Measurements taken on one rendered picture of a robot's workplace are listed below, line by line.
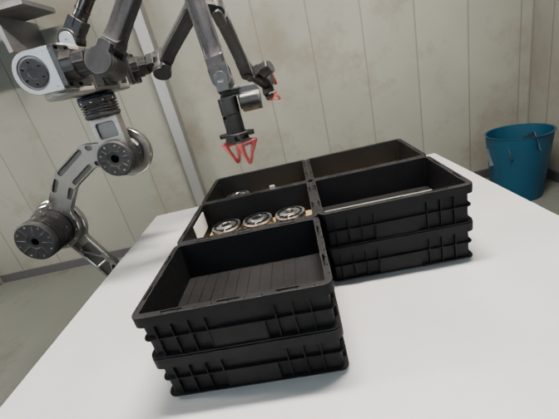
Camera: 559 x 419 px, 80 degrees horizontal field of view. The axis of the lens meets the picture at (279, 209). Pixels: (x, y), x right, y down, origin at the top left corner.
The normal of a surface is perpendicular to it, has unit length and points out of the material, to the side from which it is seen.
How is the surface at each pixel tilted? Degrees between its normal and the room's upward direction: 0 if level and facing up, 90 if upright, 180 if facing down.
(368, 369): 0
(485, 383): 0
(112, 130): 90
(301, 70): 90
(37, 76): 90
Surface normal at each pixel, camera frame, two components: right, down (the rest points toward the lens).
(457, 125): 0.01, 0.38
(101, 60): -0.04, 0.17
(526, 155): -0.24, 0.50
